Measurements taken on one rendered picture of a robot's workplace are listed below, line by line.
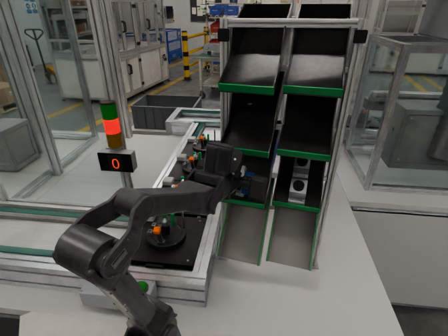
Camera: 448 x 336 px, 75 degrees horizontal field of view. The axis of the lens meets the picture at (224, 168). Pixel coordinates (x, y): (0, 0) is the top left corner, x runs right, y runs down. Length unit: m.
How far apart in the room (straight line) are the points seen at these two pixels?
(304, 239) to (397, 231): 0.84
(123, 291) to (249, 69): 0.57
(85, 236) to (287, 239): 0.69
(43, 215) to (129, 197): 1.00
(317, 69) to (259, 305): 0.71
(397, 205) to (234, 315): 0.98
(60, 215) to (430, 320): 2.15
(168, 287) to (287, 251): 0.38
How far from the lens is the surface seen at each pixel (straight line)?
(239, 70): 0.78
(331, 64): 0.81
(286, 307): 1.04
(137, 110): 2.99
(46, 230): 1.37
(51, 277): 1.15
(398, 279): 1.99
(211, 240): 1.07
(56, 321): 1.12
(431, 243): 1.86
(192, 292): 0.98
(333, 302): 1.09
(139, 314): 0.54
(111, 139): 1.06
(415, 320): 2.34
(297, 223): 0.98
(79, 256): 0.39
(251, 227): 0.96
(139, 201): 0.42
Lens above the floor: 1.69
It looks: 29 degrees down
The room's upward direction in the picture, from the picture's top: straight up
